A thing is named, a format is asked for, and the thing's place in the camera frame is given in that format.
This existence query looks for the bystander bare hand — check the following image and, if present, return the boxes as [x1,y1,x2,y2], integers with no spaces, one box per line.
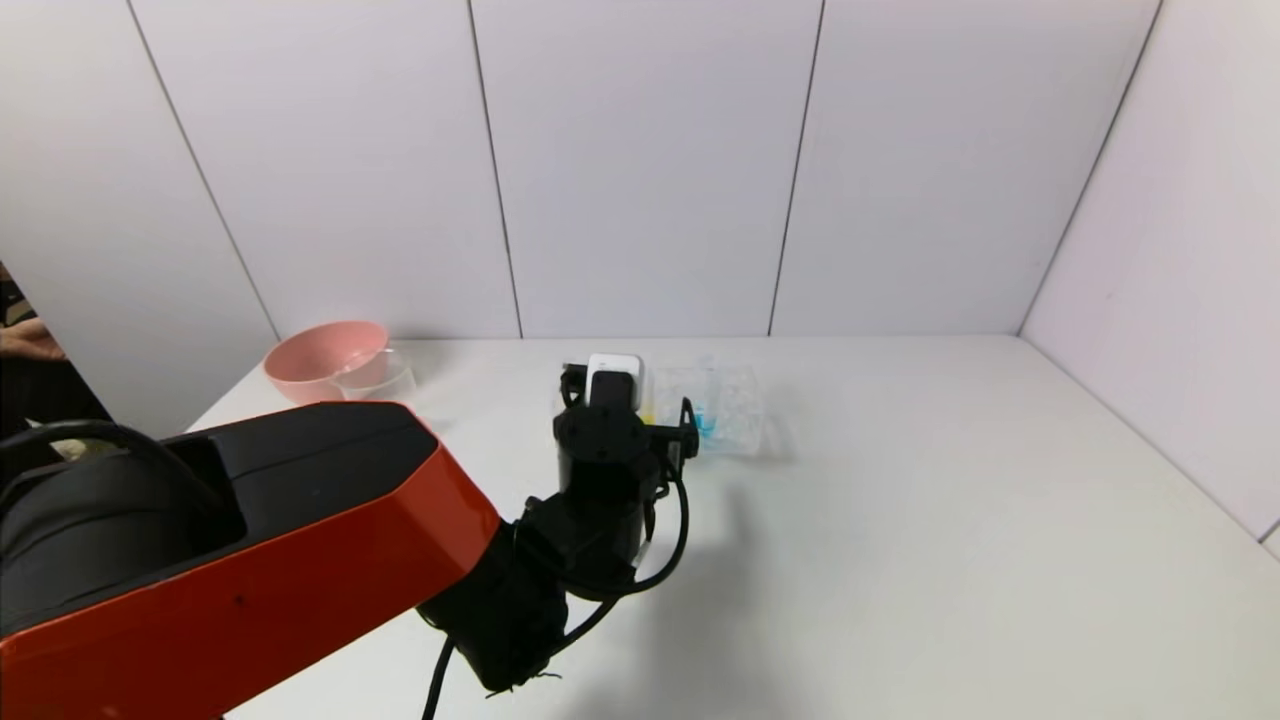
[0,320,67,362]

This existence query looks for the clear glass beaker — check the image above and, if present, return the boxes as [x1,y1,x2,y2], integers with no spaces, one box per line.
[333,348,420,406]

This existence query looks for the blue pigment test tube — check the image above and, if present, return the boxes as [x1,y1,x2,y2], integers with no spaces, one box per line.
[695,352,719,441]

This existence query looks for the clear acrylic test tube rack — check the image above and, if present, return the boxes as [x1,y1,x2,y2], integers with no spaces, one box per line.
[640,362,767,458]

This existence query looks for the brown cardboard box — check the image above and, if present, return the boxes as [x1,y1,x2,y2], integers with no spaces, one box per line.
[25,415,111,463]

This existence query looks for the pink plastic bowl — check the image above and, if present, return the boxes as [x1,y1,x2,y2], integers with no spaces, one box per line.
[263,320,391,406]

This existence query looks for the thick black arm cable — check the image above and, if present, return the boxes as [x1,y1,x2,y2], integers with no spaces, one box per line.
[420,640,459,720]
[0,420,246,521]

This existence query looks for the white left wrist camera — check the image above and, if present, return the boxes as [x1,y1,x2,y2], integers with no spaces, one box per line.
[586,353,647,411]

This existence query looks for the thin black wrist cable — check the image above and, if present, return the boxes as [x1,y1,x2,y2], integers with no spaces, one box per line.
[540,455,693,604]

